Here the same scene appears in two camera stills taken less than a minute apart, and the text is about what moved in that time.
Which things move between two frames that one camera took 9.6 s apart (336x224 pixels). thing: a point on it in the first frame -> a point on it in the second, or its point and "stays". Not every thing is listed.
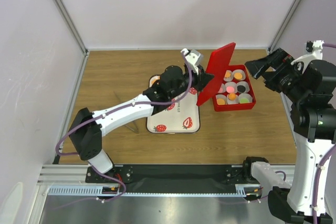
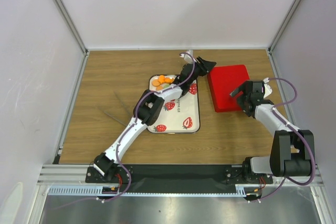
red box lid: [219, 62] -> [222, 81]
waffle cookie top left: [154, 81] stays
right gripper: [282, 59] -> [242, 88]
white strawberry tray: [181, 117] stays
